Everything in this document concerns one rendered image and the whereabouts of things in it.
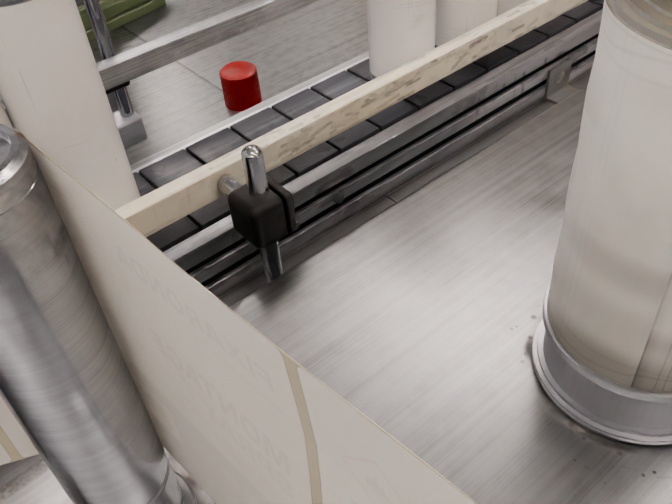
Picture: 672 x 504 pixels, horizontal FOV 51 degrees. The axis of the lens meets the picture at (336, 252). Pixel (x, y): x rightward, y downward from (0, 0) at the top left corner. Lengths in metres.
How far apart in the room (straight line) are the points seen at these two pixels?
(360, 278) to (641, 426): 0.16
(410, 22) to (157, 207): 0.23
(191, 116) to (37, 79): 0.29
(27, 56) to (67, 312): 0.19
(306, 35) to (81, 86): 0.41
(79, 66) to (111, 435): 0.21
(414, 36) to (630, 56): 0.32
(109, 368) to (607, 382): 0.20
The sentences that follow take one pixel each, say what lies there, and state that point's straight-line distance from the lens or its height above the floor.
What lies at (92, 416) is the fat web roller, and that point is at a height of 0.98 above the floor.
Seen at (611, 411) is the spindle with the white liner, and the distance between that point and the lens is 0.33.
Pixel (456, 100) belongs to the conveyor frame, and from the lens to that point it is 0.55.
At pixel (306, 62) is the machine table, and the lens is 0.71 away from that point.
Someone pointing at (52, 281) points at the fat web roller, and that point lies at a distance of 0.20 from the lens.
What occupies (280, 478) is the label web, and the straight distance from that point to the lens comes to 0.18.
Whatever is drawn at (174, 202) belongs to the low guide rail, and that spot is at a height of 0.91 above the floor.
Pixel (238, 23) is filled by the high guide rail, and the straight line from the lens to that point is 0.50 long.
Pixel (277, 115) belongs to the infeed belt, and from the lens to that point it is 0.54.
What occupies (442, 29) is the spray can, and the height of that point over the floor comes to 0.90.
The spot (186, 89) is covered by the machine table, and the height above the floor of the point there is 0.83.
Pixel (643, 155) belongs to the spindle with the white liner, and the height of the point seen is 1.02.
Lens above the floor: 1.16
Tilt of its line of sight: 43 degrees down
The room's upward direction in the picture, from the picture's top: 6 degrees counter-clockwise
